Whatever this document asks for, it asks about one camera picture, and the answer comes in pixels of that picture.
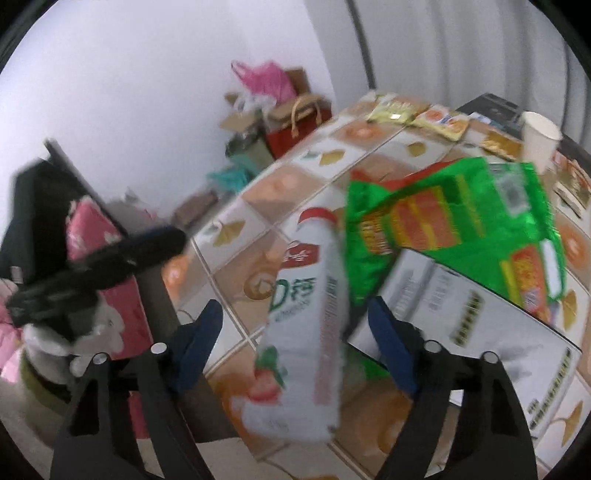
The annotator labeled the person's left hand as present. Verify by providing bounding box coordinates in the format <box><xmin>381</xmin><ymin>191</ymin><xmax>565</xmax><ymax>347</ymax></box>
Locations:
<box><xmin>22</xmin><ymin>295</ymin><xmax>126</xmax><ymax>385</ymax></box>

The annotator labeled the red gift bag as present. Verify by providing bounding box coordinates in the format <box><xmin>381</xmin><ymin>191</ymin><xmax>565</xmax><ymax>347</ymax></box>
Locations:
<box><xmin>265</xmin><ymin>95</ymin><xmax>334</xmax><ymax>160</ymax></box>

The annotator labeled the white brown printed packet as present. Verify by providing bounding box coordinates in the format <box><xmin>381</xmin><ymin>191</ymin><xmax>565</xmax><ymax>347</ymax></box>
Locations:
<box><xmin>551</xmin><ymin>152</ymin><xmax>591</xmax><ymax>219</ymax></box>

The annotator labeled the yellow foil packet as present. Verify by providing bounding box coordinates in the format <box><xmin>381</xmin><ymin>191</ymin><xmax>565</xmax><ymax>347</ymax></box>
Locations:
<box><xmin>367</xmin><ymin>95</ymin><xmax>428</xmax><ymax>127</ymax></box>

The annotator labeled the grey curtain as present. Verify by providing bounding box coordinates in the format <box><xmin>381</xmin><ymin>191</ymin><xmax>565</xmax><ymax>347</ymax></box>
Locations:
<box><xmin>305</xmin><ymin>0</ymin><xmax>591</xmax><ymax>139</ymax></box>

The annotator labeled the gold brown packet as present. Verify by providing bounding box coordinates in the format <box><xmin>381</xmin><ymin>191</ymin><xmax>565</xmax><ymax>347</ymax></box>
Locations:
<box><xmin>480</xmin><ymin>129</ymin><xmax>526</xmax><ymax>160</ymax></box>

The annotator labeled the white paper cup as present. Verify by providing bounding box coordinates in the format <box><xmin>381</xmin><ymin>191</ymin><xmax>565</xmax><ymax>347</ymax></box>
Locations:
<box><xmin>521</xmin><ymin>111</ymin><xmax>563</xmax><ymax>174</ymax></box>

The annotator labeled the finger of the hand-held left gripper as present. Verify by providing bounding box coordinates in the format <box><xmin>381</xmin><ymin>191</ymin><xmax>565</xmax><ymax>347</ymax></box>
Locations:
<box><xmin>68</xmin><ymin>225</ymin><xmax>187</xmax><ymax>292</ymax></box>

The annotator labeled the orange snack packet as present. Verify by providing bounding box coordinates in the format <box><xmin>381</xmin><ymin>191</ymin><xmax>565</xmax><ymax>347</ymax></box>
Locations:
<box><xmin>411</xmin><ymin>105</ymin><xmax>470</xmax><ymax>142</ymax></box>

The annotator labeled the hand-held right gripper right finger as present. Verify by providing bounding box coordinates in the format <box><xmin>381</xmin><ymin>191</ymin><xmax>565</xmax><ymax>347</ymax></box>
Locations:
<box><xmin>368</xmin><ymin>296</ymin><xmax>539</xmax><ymax>480</ymax></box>

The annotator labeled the white milk carton red cap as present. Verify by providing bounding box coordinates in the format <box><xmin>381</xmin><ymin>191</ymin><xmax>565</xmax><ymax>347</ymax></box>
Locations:
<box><xmin>242</xmin><ymin>208</ymin><xmax>350</xmax><ymax>444</ymax></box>

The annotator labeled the pink floral cushion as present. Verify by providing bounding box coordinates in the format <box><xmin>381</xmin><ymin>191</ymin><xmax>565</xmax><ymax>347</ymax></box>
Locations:
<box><xmin>0</xmin><ymin>196</ymin><xmax>155</xmax><ymax>384</ymax></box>

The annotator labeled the pink plastic bag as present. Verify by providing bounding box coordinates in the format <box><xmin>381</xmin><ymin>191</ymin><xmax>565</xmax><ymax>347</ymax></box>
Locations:
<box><xmin>231</xmin><ymin>60</ymin><xmax>297</xmax><ymax>105</ymax></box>

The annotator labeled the dark brown board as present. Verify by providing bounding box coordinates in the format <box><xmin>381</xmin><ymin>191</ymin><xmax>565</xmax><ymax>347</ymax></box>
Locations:
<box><xmin>455</xmin><ymin>92</ymin><xmax>533</xmax><ymax>123</ymax></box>

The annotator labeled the black chair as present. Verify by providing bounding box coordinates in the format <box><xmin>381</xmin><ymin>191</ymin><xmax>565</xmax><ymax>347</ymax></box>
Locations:
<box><xmin>0</xmin><ymin>138</ymin><xmax>134</xmax><ymax>289</ymax></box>

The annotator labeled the brown cardboard box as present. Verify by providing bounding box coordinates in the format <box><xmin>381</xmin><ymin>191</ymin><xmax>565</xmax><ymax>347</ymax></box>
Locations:
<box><xmin>219</xmin><ymin>67</ymin><xmax>311</xmax><ymax>136</ymax></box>

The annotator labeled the flat white cardboard box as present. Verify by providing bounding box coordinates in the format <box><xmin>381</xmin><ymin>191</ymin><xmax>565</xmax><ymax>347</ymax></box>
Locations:
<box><xmin>348</xmin><ymin>249</ymin><xmax>583</xmax><ymax>439</ymax></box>

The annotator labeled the green foil snack bag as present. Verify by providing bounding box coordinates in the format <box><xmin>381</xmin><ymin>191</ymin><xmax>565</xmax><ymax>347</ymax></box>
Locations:
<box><xmin>345</xmin><ymin>157</ymin><xmax>570</xmax><ymax>324</ymax></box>

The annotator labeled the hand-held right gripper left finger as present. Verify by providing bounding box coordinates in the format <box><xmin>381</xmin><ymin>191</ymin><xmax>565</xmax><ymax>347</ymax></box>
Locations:
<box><xmin>50</xmin><ymin>299</ymin><xmax>223</xmax><ymax>480</ymax></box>

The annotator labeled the teal plastic bag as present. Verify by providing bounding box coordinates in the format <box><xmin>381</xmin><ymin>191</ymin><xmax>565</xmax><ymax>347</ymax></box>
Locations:
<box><xmin>208</xmin><ymin>164</ymin><xmax>260</xmax><ymax>193</ymax></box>

